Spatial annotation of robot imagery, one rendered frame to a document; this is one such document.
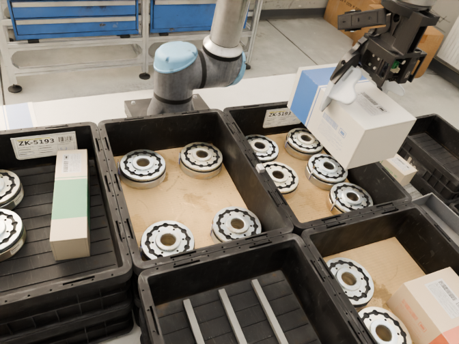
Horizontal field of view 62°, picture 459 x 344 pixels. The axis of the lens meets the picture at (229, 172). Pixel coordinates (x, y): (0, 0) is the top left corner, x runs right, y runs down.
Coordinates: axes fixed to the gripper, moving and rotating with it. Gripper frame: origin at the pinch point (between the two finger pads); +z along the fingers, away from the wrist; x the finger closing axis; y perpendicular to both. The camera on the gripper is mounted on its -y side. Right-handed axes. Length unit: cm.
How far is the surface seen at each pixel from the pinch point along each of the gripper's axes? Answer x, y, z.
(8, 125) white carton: -60, -51, 32
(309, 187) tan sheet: 3.7, -3.9, 28.0
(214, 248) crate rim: -29.9, 10.6, 17.9
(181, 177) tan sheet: -25.4, -16.1, 28.1
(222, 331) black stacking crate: -31.5, 20.7, 28.0
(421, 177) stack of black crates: 84, -19, 62
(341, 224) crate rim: -3.3, 13.1, 19.2
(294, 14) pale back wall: 202, -280, 109
